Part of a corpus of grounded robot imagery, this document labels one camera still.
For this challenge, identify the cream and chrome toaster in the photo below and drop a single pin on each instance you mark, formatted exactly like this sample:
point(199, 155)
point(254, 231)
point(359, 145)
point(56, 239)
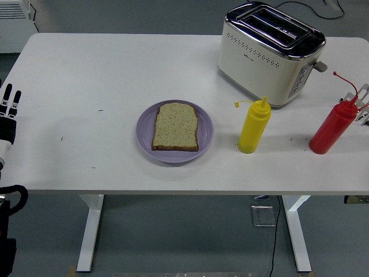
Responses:
point(259, 66)

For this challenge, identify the white table leg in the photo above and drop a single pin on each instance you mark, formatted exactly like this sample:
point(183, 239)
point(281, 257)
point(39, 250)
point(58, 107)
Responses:
point(89, 231)
point(298, 231)

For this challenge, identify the white appliance with grille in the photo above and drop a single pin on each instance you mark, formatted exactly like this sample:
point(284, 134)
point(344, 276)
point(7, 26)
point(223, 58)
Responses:
point(14, 26)

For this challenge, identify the metal floor plate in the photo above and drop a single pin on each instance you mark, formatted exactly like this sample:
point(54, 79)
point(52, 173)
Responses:
point(263, 216)

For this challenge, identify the slice of bread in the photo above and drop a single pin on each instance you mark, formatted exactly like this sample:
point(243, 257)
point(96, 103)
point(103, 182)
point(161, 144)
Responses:
point(176, 127)

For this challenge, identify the red squeeze bottle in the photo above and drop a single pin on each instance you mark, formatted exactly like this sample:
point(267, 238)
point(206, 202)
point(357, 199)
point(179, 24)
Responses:
point(331, 130)

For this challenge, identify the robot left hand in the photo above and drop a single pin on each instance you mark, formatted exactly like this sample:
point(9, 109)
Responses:
point(8, 128)

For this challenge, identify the table control panel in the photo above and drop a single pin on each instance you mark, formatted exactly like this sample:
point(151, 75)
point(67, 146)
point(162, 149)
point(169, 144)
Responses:
point(356, 199)

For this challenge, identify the yellow squeeze bottle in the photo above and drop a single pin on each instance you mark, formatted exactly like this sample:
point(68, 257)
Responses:
point(255, 127)

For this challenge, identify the purple plate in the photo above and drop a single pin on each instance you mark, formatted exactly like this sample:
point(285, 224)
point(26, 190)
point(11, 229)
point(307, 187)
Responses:
point(204, 130)

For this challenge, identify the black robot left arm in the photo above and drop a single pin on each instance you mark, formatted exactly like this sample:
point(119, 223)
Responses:
point(5, 231)

